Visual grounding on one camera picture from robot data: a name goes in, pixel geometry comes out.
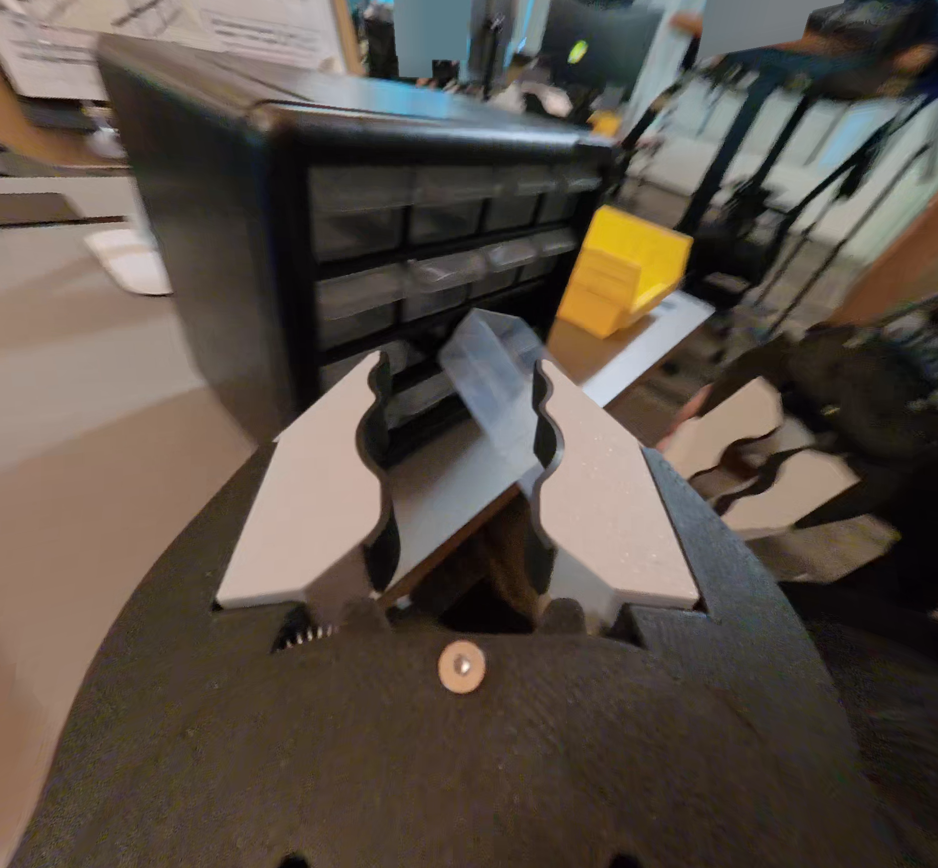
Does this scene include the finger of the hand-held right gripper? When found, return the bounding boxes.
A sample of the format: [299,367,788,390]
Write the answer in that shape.
[714,446,862,541]
[663,377,816,479]

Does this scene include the person's right hand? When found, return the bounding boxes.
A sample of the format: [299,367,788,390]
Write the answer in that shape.
[656,383,715,453]

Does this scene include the grey desk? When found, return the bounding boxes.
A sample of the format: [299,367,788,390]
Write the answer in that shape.
[0,175,715,854]

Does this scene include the white metal stand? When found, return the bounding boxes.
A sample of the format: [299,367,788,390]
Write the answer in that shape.
[84,226,173,296]

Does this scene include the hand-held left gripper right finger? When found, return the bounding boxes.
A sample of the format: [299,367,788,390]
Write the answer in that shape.
[519,359,701,638]

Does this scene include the clear plastic drawer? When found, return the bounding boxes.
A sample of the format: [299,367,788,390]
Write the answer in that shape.
[438,309,547,473]

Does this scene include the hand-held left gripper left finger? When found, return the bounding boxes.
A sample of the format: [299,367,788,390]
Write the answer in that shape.
[216,351,403,623]

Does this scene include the printed paper sheet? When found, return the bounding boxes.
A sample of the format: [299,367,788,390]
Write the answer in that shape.
[648,295,715,330]

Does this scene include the black drawer cabinet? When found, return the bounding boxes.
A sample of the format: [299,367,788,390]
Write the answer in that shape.
[95,32,624,444]

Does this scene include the black frame table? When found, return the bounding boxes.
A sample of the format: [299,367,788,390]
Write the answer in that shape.
[682,0,938,341]

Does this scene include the yellow plastic bin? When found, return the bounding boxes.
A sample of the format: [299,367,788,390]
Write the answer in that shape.
[555,204,695,340]

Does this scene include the rows of clear cabinet drawers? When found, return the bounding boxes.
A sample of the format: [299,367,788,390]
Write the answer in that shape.
[308,164,605,429]

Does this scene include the black monitor screen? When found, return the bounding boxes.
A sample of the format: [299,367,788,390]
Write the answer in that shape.
[538,0,664,88]

